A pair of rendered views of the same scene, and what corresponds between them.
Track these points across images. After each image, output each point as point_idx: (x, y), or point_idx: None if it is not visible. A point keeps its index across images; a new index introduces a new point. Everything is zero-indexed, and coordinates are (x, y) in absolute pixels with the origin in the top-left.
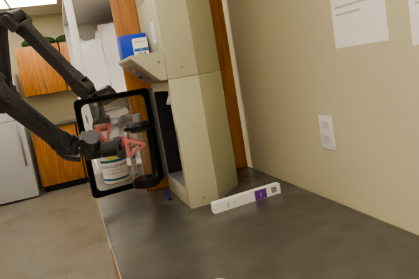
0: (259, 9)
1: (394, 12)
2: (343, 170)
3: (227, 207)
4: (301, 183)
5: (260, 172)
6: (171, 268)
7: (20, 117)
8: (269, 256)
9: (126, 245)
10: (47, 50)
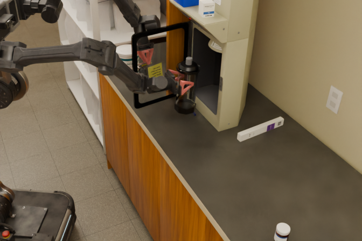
0: None
1: None
2: (338, 128)
3: (249, 137)
4: (295, 115)
5: (258, 91)
6: (232, 196)
7: (120, 75)
8: (293, 195)
9: (186, 166)
10: None
